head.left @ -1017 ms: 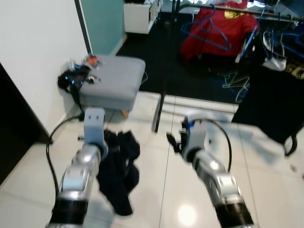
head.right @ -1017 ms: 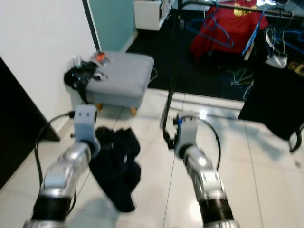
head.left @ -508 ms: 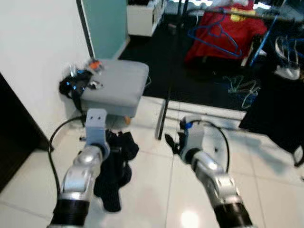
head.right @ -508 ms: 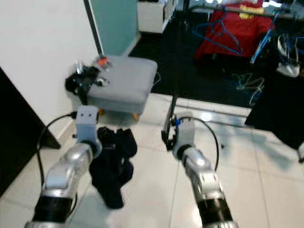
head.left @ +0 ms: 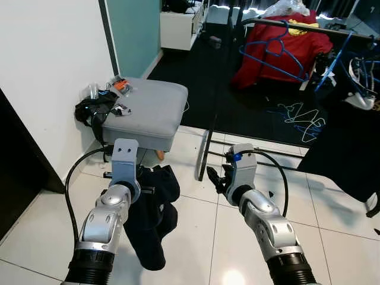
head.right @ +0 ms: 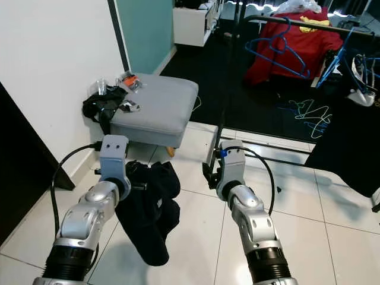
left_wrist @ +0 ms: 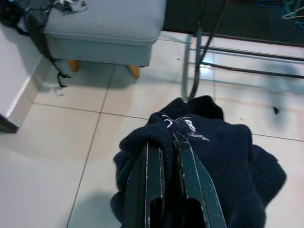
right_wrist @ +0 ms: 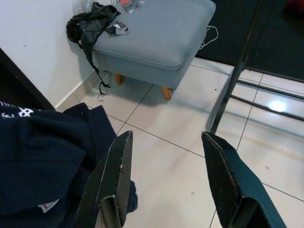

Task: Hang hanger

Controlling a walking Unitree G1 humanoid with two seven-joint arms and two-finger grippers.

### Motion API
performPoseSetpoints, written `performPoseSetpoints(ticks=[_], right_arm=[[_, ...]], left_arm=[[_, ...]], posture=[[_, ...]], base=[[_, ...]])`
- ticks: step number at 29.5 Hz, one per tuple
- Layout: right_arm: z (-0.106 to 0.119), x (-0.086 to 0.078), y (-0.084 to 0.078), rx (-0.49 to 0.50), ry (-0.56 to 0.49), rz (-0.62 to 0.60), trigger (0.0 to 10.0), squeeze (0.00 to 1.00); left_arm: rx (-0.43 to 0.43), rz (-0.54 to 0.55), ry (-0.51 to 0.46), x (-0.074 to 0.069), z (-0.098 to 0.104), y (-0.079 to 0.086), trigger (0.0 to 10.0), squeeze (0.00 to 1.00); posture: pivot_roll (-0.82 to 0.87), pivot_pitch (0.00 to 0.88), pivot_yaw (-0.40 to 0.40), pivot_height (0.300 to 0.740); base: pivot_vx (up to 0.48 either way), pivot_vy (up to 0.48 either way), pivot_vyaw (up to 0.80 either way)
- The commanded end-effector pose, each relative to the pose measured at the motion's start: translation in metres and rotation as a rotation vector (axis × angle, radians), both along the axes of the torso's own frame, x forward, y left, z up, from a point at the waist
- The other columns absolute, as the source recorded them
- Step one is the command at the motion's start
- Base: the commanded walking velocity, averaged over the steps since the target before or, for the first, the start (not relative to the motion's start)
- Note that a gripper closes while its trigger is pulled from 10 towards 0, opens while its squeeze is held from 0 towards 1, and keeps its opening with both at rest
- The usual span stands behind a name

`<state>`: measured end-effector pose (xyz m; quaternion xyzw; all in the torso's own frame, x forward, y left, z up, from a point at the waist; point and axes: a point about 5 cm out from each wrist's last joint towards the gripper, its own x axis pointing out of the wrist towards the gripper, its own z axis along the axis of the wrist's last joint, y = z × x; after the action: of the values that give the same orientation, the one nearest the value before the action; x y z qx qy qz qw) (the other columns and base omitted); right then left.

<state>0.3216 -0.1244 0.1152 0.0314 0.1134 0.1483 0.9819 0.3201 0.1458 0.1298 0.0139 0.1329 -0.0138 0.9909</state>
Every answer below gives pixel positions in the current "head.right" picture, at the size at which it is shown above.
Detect yellow cloth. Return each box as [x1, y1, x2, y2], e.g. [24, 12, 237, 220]
[299, 17, 322, 33]

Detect black cabinet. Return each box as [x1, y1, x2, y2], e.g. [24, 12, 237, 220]
[0, 83, 75, 244]

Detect grey upholstered ottoman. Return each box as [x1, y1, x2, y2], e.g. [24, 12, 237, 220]
[110, 73, 200, 150]

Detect black bag with straps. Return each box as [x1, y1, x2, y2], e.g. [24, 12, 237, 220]
[82, 86, 128, 143]

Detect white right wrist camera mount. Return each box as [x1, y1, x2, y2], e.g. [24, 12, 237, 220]
[218, 140, 245, 188]

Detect black metal clothes rack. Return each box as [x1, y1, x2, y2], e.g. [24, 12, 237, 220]
[205, 0, 380, 179]

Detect white cabinet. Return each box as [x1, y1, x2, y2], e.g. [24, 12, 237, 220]
[173, 0, 219, 47]

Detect clear plastic cup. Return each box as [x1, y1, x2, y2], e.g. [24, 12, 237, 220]
[95, 79, 109, 96]

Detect orange packet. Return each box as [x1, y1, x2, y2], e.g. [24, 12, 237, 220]
[118, 72, 143, 91]

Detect black printed T-shirt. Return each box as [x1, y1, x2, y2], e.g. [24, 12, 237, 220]
[306, 59, 380, 200]

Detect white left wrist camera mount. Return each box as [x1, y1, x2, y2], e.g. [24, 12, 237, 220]
[99, 135, 130, 185]

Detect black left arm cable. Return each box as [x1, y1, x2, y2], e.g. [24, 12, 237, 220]
[51, 141, 103, 238]

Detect dark navy garment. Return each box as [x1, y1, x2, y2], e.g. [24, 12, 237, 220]
[115, 160, 182, 267]

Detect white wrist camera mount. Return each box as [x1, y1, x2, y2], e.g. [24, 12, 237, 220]
[218, 140, 245, 188]
[99, 135, 130, 185]

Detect white plastic bag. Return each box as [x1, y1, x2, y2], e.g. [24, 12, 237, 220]
[273, 0, 324, 15]

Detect white wire clothes hanger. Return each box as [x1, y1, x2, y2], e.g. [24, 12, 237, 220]
[294, 98, 333, 140]

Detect black and white packet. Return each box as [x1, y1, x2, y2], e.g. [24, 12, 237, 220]
[120, 100, 141, 112]

